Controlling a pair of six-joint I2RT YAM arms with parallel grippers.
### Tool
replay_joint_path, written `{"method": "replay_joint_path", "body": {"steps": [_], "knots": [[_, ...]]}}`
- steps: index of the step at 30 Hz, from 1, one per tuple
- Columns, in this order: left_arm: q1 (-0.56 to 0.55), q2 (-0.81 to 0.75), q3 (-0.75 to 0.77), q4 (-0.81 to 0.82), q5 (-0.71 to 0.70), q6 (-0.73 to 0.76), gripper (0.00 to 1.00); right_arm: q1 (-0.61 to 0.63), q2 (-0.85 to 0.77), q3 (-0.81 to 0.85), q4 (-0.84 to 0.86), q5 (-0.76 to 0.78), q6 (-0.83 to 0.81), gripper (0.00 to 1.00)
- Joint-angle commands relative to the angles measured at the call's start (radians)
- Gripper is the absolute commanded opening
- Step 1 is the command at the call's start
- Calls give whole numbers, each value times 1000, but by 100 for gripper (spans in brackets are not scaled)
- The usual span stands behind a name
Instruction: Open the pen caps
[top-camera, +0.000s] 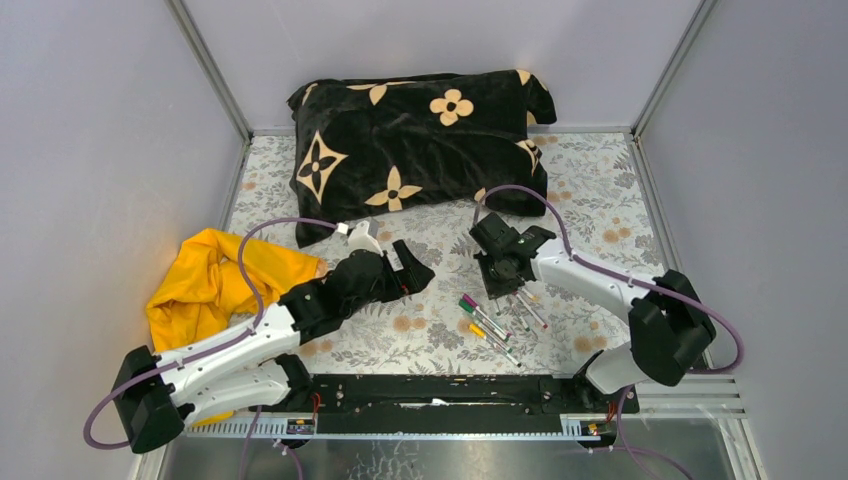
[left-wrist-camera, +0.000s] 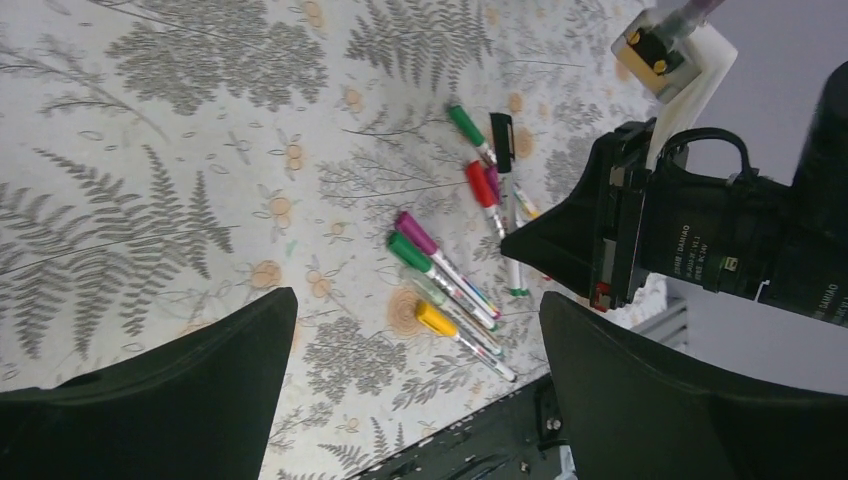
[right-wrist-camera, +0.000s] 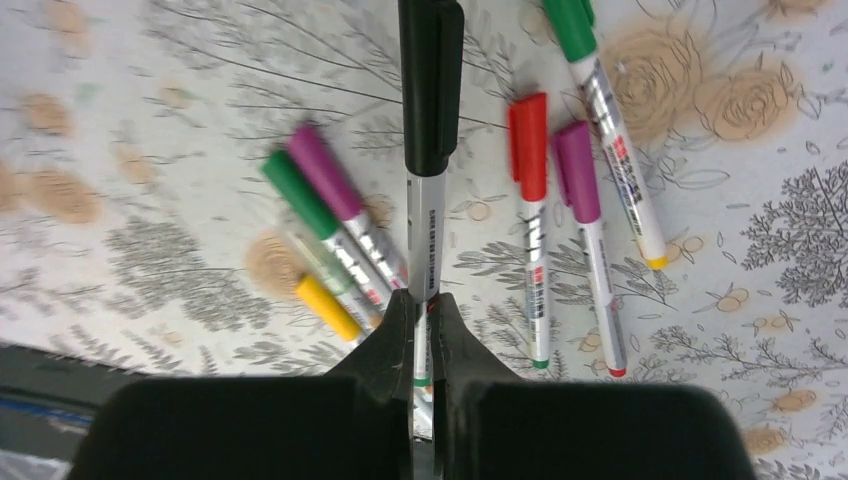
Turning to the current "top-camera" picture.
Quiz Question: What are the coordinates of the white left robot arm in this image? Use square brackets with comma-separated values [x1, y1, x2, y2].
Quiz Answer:
[112, 240, 435, 454]

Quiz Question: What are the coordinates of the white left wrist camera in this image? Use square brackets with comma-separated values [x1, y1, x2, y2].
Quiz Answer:
[335, 219, 383, 256]

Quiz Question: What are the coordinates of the black floral pillow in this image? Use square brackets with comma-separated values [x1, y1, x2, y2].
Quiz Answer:
[287, 69, 557, 248]

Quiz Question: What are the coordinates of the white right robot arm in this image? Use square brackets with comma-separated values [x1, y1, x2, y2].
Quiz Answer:
[470, 213, 716, 412]

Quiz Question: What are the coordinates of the green cap marker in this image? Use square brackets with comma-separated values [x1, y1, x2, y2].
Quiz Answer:
[458, 299, 511, 352]

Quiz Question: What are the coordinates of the yellow cloth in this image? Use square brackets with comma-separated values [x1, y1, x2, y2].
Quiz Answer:
[144, 228, 329, 429]

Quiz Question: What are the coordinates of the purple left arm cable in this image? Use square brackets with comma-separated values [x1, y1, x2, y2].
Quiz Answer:
[82, 217, 339, 452]

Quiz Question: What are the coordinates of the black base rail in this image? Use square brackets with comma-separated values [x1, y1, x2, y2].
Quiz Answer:
[248, 372, 641, 437]

